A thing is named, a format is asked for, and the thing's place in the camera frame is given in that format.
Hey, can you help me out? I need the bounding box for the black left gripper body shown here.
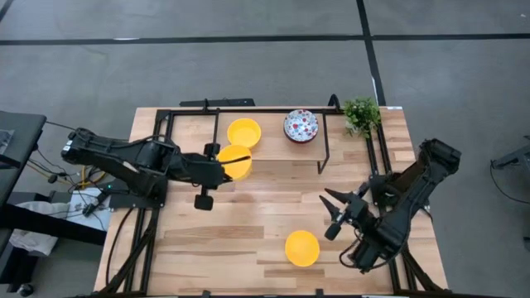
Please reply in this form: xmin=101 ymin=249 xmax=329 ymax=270
xmin=180 ymin=142 xmax=233 ymax=190

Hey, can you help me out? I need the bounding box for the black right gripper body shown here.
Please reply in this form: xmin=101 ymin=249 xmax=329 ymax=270
xmin=337 ymin=181 xmax=376 ymax=243

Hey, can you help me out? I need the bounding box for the yellow plastic mini bowl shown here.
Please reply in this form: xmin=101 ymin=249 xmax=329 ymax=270
xmin=226 ymin=118 xmax=263 ymax=150
xmin=284 ymin=229 xmax=320 ymax=268
xmin=216 ymin=144 xmax=253 ymax=182

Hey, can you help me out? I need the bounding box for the red floral-print mini bowl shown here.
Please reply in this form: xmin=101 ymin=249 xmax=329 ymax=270
xmin=283 ymin=108 xmax=320 ymax=145

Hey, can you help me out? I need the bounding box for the black bar-shaped device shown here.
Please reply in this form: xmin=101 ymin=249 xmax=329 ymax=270
xmin=179 ymin=98 xmax=257 ymax=108

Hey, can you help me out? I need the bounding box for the small green artificial plant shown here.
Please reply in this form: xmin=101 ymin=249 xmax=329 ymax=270
xmin=342 ymin=97 xmax=382 ymax=138

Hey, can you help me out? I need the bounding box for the black office chair base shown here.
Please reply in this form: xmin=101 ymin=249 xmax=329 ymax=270
xmin=490 ymin=132 xmax=530 ymax=171

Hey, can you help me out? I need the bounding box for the black desk crossbeam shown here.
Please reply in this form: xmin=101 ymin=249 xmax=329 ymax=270
xmin=0 ymin=202 xmax=108 ymax=246

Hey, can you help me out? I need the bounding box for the white crumpled cloth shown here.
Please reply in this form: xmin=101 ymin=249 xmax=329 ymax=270
xmin=8 ymin=188 xmax=109 ymax=257

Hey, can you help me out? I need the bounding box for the dark grey desk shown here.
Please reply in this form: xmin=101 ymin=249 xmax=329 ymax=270
xmin=0 ymin=110 xmax=47 ymax=208

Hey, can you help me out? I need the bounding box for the grey item on desk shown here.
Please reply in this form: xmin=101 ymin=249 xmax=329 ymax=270
xmin=0 ymin=129 xmax=14 ymax=155

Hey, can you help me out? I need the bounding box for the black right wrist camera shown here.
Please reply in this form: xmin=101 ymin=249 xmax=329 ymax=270
xmin=324 ymin=221 xmax=345 ymax=242

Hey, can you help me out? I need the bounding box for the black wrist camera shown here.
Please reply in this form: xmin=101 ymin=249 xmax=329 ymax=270
xmin=324 ymin=221 xmax=345 ymax=242
xmin=194 ymin=185 xmax=214 ymax=211

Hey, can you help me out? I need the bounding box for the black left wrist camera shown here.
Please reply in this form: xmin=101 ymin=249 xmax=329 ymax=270
xmin=194 ymin=185 xmax=214 ymax=211

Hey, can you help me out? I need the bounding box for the black metal table frame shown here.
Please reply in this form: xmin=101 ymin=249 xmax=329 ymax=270
xmin=93 ymin=105 xmax=451 ymax=298

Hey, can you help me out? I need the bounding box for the yellow cable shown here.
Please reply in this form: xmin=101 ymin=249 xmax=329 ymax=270
xmin=78 ymin=165 xmax=104 ymax=187

